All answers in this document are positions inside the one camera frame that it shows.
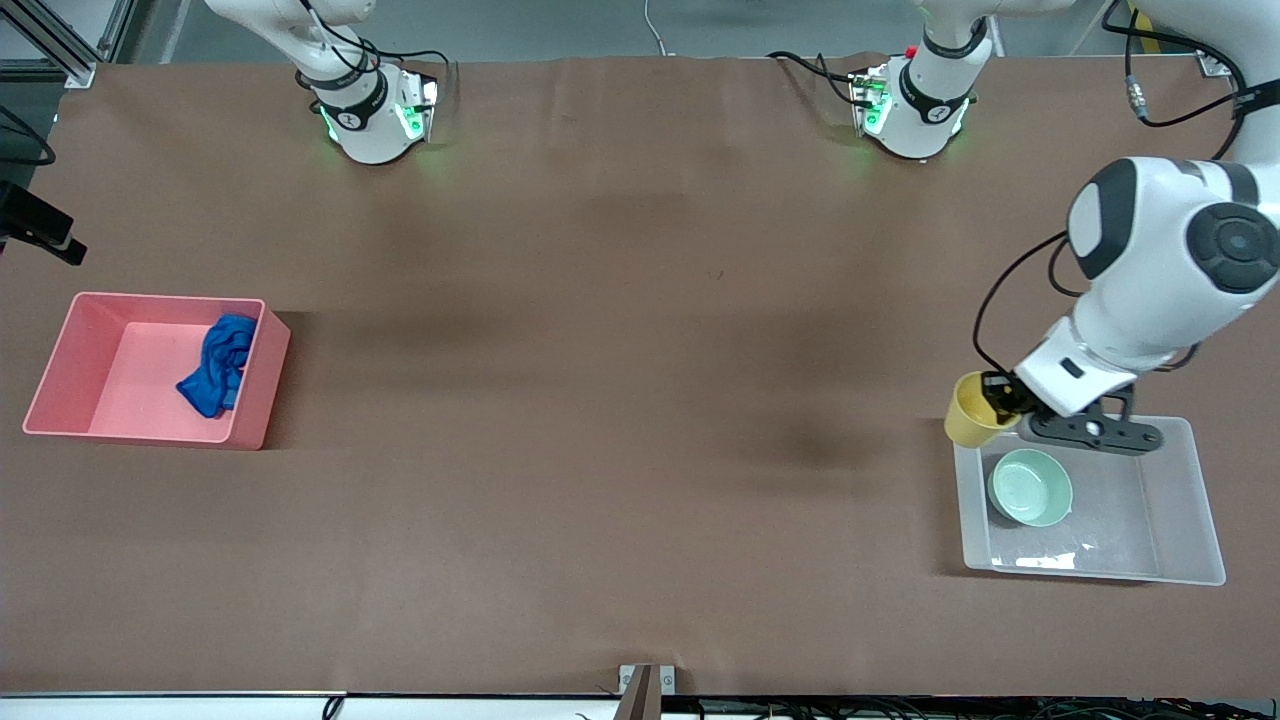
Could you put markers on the yellow paper cup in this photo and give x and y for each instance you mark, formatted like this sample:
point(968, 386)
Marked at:
point(965, 420)

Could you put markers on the mint green bowl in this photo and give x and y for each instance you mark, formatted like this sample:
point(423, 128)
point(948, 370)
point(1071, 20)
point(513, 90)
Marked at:
point(1030, 490)

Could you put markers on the blue cloth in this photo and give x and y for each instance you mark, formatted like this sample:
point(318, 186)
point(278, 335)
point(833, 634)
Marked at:
point(220, 365)

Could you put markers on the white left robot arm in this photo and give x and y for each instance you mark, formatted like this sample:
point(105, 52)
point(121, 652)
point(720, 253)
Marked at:
point(1150, 250)

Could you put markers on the clear plastic storage bin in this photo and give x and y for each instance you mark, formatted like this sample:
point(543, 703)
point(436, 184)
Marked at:
point(1150, 530)

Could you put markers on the brown table cover sheet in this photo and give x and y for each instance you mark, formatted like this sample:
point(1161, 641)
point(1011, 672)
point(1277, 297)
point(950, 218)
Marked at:
point(600, 300)

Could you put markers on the pink plastic bin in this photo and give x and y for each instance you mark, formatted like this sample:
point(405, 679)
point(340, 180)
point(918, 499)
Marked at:
point(150, 425)

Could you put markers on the black bar-shaped device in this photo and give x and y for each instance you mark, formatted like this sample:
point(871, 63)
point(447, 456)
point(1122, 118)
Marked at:
point(40, 228)

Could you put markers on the metal table edge bracket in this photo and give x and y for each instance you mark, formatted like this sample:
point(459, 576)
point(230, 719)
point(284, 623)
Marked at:
point(640, 690)

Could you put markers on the white table edge rail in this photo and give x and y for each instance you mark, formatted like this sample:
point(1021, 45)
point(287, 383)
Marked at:
point(150, 708)

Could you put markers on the aluminium frame profile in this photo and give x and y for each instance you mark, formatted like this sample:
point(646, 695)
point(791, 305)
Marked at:
point(50, 45)

